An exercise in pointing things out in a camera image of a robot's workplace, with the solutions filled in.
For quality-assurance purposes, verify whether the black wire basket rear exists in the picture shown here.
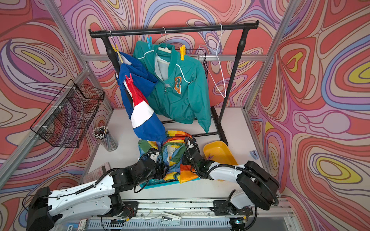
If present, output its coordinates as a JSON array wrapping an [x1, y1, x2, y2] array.
[[186, 48, 209, 78]]

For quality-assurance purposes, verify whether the teal plastic basket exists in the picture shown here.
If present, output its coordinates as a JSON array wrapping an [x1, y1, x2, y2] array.
[[137, 175, 199, 189]]

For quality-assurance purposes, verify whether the white wire hanger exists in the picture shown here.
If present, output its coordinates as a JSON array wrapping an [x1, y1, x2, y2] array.
[[198, 23, 227, 99]]

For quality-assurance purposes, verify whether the black wire basket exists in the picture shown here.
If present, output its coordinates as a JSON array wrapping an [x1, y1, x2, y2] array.
[[186, 48, 209, 78], [30, 80, 105, 148]]

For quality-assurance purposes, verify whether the clear pencil cup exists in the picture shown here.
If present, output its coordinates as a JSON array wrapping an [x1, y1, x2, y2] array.
[[92, 126, 119, 152]]

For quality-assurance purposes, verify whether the black wire basket left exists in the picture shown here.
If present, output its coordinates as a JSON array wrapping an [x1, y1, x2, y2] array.
[[30, 80, 105, 148]]

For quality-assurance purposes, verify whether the blue clothespin on table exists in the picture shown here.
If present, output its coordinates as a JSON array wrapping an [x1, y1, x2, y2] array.
[[250, 150, 260, 160]]

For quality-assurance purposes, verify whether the teal green jacket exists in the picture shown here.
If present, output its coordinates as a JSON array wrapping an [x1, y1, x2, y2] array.
[[133, 41, 211, 132]]

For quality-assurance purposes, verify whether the yellow clothespin on blue jacket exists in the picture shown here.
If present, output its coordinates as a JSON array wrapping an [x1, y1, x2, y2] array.
[[113, 43, 123, 64]]

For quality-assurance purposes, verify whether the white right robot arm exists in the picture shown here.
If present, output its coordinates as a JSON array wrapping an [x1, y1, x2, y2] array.
[[185, 147, 279, 214]]

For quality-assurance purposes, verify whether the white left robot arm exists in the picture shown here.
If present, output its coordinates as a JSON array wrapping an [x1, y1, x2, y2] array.
[[26, 157, 168, 231]]

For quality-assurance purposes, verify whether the red clothespin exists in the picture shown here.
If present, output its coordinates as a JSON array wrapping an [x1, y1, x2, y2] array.
[[125, 73, 134, 86]]

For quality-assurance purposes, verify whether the rainbow patchwork jacket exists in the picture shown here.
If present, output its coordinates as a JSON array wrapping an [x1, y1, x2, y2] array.
[[138, 131, 197, 181]]

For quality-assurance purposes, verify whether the yellow plastic tray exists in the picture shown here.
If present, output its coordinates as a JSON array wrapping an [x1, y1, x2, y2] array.
[[203, 141, 238, 165]]

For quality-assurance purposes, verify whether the black clothes rack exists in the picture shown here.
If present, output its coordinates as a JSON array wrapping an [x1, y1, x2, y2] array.
[[88, 20, 259, 144]]

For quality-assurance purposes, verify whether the pink calculator on table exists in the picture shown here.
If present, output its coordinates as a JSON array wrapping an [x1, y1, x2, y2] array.
[[83, 162, 111, 183]]

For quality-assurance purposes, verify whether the blue white red jacket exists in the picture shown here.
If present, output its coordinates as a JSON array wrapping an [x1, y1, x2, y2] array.
[[116, 52, 166, 142]]

